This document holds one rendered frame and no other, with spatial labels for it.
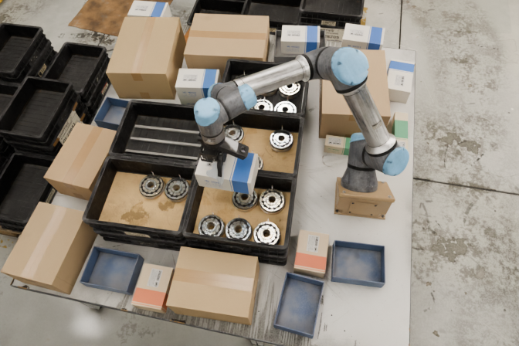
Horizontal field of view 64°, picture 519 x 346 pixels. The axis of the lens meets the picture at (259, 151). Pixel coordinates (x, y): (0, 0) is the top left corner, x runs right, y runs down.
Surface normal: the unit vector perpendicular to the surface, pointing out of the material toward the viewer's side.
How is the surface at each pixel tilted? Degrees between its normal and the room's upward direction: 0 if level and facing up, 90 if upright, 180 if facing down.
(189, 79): 0
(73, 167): 0
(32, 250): 0
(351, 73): 47
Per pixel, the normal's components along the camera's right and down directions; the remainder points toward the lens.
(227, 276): -0.05, -0.52
